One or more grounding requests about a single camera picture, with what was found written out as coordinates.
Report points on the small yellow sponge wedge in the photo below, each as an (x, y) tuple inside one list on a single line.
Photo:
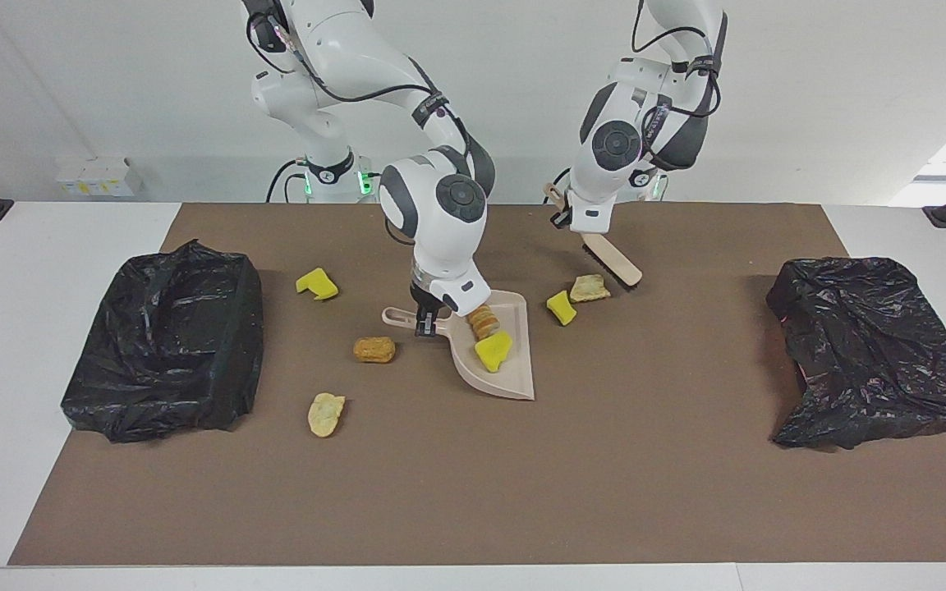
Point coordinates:
[(562, 309)]

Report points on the striped tan bread piece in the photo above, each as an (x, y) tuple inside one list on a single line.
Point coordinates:
[(484, 322)]

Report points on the beige plastic dustpan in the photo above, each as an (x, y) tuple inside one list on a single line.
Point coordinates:
[(514, 376)]

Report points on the large yellow sponge chunk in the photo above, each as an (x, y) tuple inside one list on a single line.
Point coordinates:
[(493, 351)]

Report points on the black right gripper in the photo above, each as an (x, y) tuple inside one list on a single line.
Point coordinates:
[(428, 302)]

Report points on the brown fried nugget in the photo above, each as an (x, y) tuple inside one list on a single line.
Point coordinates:
[(374, 350)]

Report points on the pale lumpy food piece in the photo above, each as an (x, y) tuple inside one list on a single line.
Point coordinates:
[(325, 415)]

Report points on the white wall socket box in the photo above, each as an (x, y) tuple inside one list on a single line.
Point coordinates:
[(99, 176)]

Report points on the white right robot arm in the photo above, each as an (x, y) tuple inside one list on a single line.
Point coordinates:
[(440, 238)]

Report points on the brown table mat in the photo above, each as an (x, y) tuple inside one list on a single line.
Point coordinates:
[(440, 509)]

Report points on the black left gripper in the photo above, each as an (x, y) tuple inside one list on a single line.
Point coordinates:
[(562, 218)]

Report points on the notched yellow sponge piece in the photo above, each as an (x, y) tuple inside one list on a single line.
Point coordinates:
[(321, 285)]

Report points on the black bag lined trash bin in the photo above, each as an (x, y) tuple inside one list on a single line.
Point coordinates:
[(867, 353), (153, 369)]

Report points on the pale bread piece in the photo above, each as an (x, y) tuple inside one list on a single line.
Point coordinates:
[(590, 288)]

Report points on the beige brush with black bristles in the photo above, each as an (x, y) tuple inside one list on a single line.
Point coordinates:
[(617, 261)]

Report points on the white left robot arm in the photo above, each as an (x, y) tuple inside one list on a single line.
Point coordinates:
[(617, 148)]

